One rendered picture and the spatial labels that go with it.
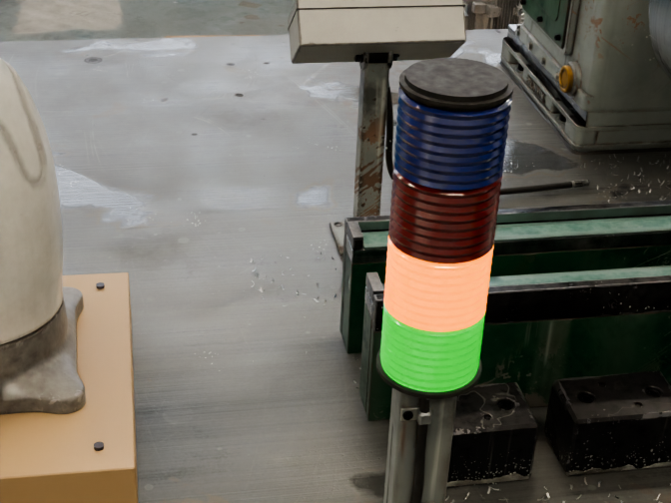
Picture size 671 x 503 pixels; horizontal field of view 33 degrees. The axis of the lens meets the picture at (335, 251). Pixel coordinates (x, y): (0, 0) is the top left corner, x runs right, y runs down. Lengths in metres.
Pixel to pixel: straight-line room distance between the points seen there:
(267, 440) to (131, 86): 0.81
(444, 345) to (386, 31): 0.55
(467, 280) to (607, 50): 0.88
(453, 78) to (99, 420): 0.47
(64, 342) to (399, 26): 0.45
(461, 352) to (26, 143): 0.40
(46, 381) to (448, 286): 0.43
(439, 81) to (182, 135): 0.95
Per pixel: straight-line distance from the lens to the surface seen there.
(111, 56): 1.79
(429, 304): 0.64
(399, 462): 0.73
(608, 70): 1.49
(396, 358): 0.67
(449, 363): 0.66
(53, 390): 0.95
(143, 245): 1.27
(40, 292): 0.94
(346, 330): 1.09
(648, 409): 0.98
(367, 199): 1.24
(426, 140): 0.59
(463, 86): 0.59
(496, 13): 3.64
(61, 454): 0.91
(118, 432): 0.93
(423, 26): 1.16
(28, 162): 0.90
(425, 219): 0.61
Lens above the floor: 1.44
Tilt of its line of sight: 31 degrees down
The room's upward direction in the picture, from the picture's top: 2 degrees clockwise
